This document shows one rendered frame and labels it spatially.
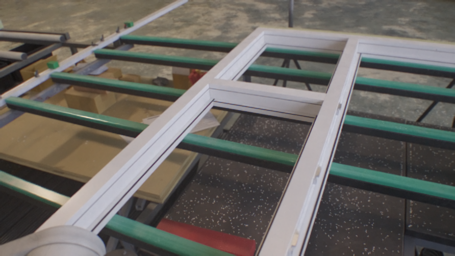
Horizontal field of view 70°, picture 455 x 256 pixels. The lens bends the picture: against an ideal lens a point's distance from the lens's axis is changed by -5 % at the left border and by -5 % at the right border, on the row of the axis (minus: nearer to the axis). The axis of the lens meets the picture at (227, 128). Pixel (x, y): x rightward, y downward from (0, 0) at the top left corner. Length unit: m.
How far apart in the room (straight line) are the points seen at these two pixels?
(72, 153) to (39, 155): 0.15
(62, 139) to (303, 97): 1.04
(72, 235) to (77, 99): 1.48
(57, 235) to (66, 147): 1.25
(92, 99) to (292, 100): 0.98
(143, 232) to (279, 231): 0.29
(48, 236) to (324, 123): 0.74
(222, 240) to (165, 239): 0.31
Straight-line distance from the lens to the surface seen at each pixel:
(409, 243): 1.17
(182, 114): 1.01
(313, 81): 1.34
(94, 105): 1.69
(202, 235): 1.03
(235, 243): 1.00
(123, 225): 0.79
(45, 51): 2.29
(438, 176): 1.39
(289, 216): 0.66
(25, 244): 0.31
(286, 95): 1.04
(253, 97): 1.08
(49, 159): 1.51
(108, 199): 0.82
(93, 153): 1.44
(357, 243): 1.09
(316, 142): 0.84
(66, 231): 0.30
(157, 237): 0.74
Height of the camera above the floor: 1.43
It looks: 34 degrees down
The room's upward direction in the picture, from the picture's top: 5 degrees counter-clockwise
